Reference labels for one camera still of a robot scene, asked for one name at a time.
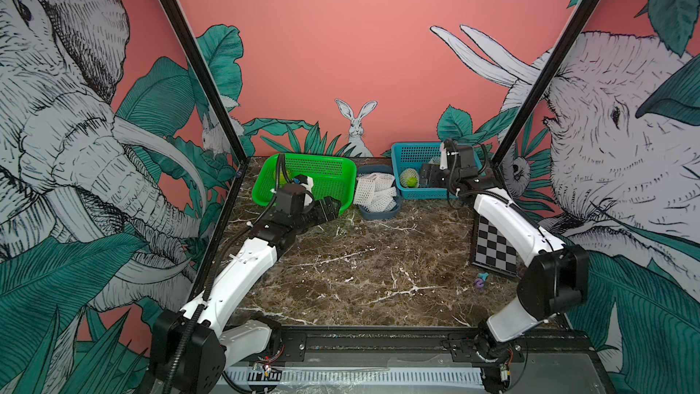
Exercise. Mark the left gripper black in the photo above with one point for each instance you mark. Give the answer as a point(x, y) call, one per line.
point(330, 212)

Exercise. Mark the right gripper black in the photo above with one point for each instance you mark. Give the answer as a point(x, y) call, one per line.
point(435, 172)

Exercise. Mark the white foam net sleeve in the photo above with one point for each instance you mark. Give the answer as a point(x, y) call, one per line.
point(410, 172)

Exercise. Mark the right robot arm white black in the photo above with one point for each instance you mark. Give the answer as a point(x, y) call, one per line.
point(557, 274)

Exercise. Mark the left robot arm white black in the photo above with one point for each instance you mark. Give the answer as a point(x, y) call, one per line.
point(191, 347)

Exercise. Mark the stack of white foam nets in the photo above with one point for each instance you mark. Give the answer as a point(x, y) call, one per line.
point(376, 192)

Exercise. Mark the bright green plastic basket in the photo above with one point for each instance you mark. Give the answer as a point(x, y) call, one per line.
point(332, 176)

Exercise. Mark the dark blue small bin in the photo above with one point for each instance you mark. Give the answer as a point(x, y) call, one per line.
point(380, 216)

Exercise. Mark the teal plastic basket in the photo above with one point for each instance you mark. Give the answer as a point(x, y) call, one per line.
point(411, 156)

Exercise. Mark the black white checkerboard plate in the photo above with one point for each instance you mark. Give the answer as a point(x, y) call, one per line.
point(491, 250)

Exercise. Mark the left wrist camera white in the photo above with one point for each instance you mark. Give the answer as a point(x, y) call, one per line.
point(298, 191)

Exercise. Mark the black front mounting rail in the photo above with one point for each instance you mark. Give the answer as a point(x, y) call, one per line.
point(298, 343)

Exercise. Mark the white slotted cable duct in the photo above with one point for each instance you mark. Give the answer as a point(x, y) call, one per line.
point(464, 378)

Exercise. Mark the black right frame post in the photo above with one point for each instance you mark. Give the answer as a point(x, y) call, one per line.
point(574, 27)

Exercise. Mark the black frame post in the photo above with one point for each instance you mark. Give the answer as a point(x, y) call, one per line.
point(574, 27)
point(192, 51)

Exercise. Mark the black left frame post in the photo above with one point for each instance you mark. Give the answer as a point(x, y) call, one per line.
point(192, 51)

